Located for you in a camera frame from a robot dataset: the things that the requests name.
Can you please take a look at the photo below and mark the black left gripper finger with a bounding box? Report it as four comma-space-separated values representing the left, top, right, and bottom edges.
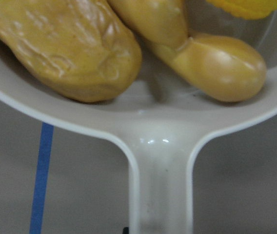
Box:
122, 227, 129, 234

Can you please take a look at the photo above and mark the beige plastic dustpan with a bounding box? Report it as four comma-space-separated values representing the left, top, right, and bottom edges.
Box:
0, 11, 277, 234

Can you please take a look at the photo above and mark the toy brown potato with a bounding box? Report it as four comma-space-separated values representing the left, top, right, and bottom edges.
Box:
0, 0, 142, 102

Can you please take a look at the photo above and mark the toy ginger root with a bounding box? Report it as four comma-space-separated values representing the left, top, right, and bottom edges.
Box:
109, 0, 267, 102

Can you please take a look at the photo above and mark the yellow toy corn cob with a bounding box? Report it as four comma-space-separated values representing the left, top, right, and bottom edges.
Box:
207, 0, 277, 20

